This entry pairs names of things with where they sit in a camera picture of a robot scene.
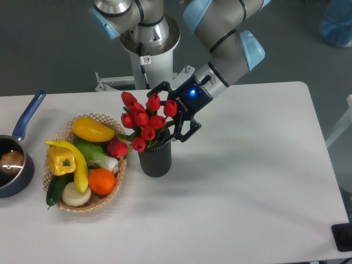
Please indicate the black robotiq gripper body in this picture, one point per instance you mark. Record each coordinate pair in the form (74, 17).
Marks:
(190, 97)

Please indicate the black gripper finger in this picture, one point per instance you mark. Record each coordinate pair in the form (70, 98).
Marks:
(179, 132)
(163, 86)

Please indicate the red tulip bouquet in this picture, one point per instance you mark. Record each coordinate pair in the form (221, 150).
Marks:
(149, 123)

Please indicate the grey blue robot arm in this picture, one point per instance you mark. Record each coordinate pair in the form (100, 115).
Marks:
(214, 23)

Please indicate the dark ribbed vase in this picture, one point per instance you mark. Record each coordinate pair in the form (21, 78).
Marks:
(156, 161)

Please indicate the dark red radish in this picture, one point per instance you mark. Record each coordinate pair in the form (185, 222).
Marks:
(112, 146)

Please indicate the yellow mango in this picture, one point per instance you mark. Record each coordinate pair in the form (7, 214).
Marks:
(91, 130)

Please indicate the green lettuce bok choy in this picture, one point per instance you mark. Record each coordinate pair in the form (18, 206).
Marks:
(95, 155)

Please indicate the orange fruit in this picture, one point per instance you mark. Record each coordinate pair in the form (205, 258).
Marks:
(102, 181)

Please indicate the woven wicker basket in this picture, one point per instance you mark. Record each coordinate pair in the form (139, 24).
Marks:
(66, 134)

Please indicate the yellow curved squash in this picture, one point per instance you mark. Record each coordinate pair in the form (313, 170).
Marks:
(81, 174)

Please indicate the yellow bell pepper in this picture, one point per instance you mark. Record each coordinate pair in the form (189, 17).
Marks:
(60, 160)

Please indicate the white round onion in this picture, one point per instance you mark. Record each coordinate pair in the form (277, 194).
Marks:
(74, 198)

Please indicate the green cucumber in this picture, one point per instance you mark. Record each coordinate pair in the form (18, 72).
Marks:
(56, 188)

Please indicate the blue translucent container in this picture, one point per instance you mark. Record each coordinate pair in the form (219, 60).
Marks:
(335, 26)

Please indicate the blue saucepan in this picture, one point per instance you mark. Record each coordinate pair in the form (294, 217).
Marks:
(12, 184)

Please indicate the brown food in pan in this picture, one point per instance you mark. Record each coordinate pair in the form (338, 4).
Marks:
(12, 162)

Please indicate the black device at table edge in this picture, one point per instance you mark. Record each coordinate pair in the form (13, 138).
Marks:
(342, 236)

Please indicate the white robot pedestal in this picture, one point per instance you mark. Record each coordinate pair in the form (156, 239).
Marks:
(151, 54)

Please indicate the white frame at right edge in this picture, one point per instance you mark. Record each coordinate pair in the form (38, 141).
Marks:
(340, 126)

